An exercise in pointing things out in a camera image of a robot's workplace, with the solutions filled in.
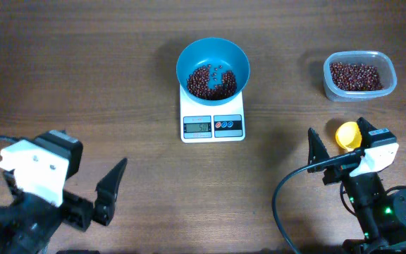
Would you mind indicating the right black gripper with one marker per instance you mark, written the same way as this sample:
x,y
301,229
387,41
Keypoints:
x,y
339,173

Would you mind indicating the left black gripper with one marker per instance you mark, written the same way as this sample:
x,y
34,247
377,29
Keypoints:
x,y
75,210

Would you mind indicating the yellow measuring scoop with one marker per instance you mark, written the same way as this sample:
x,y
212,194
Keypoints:
x,y
348,136

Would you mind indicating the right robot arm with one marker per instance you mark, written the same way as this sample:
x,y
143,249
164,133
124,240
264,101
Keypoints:
x,y
381,213

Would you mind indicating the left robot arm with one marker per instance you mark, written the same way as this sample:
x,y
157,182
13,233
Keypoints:
x,y
28,223

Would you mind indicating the white digital kitchen scale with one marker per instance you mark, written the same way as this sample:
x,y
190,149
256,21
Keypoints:
x,y
204,123

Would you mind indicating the red beans in bowl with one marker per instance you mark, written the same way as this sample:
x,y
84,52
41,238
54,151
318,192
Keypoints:
x,y
212,82

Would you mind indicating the blue plastic bowl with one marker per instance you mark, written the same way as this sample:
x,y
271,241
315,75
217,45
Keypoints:
x,y
214,51

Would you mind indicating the clear plastic container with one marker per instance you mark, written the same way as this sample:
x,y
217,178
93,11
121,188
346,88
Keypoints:
x,y
376,59

